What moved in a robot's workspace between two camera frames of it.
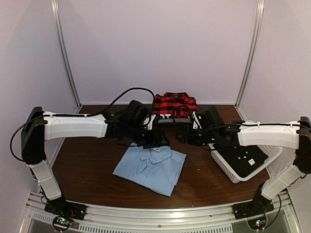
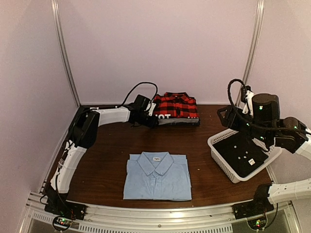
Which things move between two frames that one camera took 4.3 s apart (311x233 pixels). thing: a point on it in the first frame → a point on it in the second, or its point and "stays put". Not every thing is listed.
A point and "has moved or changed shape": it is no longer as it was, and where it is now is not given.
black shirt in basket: (241, 158) stays put
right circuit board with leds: (257, 224) stays put
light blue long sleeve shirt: (157, 168) has moved or changed shape
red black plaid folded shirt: (180, 104) stays put
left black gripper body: (143, 137) → (146, 123)
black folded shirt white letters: (168, 116) stays put
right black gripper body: (207, 137) → (237, 125)
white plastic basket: (271, 152) stays put
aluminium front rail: (97, 219) stays put
